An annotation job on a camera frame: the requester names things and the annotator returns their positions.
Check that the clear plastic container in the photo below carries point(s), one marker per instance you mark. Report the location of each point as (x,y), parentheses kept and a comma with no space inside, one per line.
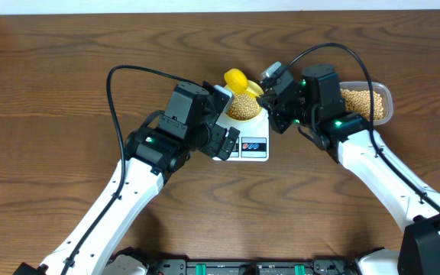
(377,88)

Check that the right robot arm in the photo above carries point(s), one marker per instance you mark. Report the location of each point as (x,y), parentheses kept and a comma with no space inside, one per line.
(316,103)

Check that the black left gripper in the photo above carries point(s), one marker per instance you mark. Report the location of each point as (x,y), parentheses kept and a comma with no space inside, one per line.
(211,147)

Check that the soybeans in bowl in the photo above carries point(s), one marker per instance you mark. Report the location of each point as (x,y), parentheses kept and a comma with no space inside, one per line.
(243,107)

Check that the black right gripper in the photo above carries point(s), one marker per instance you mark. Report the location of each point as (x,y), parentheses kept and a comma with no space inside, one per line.
(271,101)

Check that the yellow plastic measuring scoop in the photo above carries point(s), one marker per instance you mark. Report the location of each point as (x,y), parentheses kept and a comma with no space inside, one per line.
(238,83)

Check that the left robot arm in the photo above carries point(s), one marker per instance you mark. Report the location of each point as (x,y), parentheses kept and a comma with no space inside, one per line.
(151,154)

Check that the pale yellow bowl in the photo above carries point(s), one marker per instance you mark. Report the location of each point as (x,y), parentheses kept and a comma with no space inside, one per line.
(244,106)

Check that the soybeans in container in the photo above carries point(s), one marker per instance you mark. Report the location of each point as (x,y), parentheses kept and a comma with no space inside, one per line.
(359,101)

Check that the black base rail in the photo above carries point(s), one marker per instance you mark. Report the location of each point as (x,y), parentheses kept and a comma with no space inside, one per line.
(133,261)

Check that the white digital kitchen scale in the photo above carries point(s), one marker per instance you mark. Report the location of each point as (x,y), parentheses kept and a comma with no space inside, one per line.
(253,143)

